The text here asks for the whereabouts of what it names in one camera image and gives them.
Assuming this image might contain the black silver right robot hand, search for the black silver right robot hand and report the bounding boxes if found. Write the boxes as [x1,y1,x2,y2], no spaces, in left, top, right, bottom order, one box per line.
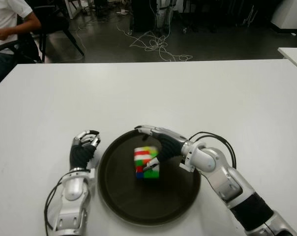
[134,125,188,173]

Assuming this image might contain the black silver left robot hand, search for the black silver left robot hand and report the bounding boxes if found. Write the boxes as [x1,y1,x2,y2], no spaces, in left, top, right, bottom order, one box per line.
[69,129,101,170]

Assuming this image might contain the multicoloured Rubik's cube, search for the multicoloured Rubik's cube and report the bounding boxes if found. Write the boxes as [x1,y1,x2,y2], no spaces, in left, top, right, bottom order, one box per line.
[133,145,161,179]

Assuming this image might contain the round dark brown plate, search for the round dark brown plate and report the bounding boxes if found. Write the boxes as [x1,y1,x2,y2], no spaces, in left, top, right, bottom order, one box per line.
[97,129,202,226]

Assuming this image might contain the black office chair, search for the black office chair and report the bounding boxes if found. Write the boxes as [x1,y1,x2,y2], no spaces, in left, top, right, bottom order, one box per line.
[0,17,43,64]

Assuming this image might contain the black box on floor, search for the black box on floor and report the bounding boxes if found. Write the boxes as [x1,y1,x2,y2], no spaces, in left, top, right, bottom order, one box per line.
[132,0,159,32]

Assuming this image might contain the black chair with splayed legs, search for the black chair with splayed legs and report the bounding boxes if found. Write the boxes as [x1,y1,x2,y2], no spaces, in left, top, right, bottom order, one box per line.
[31,0,87,63]

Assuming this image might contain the person in white shirt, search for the person in white shirt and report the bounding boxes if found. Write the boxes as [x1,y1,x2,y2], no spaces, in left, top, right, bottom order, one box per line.
[0,0,42,82]

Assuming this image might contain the white side table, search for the white side table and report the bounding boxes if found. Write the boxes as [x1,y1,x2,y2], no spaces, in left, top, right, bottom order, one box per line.
[278,47,297,74]

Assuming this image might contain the white cabinet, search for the white cabinet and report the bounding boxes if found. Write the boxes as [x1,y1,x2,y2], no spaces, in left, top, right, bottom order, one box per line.
[270,0,297,32]

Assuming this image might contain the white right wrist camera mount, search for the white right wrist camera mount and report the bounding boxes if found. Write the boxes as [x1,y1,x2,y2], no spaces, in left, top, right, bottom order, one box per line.
[180,159,196,173]

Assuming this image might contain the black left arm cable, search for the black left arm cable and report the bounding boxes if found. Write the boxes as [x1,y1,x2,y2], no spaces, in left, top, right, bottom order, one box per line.
[44,176,65,231]

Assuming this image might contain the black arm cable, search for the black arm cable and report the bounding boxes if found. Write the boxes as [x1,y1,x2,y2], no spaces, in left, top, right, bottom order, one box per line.
[44,176,65,231]
[189,132,238,170]

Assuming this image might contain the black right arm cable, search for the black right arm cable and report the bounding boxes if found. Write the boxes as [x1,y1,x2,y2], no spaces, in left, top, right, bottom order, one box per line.
[189,132,238,170]

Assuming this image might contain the tangled white floor cable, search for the tangled white floor cable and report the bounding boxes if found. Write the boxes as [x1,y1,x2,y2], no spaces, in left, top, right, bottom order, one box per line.
[116,0,193,62]

